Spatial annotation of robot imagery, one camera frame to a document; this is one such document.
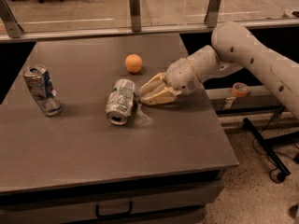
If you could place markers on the middle metal railing bracket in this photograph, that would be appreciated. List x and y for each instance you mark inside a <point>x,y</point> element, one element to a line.
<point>135,15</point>

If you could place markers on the black drawer handle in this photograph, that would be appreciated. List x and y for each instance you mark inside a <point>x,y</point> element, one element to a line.
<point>113,212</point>

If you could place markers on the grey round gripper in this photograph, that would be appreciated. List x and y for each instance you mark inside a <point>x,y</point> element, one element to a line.
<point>181,76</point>

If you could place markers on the glass railing panel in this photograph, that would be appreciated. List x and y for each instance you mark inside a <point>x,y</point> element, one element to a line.
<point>64,15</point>

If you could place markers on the orange tape roll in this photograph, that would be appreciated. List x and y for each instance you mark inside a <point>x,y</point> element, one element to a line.
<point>240,89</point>

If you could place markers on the black stand leg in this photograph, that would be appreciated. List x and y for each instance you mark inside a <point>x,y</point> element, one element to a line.
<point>283,170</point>

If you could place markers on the left metal railing bracket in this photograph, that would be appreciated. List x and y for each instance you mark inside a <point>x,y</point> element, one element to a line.
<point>14,30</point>

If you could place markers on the metal railing bracket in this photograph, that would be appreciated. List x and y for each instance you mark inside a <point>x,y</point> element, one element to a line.
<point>212,13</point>
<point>135,15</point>
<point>14,30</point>

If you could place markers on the right metal railing bracket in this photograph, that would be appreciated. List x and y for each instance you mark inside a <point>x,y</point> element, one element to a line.
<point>212,13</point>

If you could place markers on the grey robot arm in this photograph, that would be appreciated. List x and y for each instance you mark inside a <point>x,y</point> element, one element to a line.
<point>232,47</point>

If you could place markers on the crushed silver 7up can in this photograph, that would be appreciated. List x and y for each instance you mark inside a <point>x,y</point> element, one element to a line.
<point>120,102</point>

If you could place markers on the orange fruit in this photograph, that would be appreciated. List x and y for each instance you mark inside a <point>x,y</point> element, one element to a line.
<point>133,63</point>

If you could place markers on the grey drawer cabinet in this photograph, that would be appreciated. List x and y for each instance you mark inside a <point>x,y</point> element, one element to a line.
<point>177,199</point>

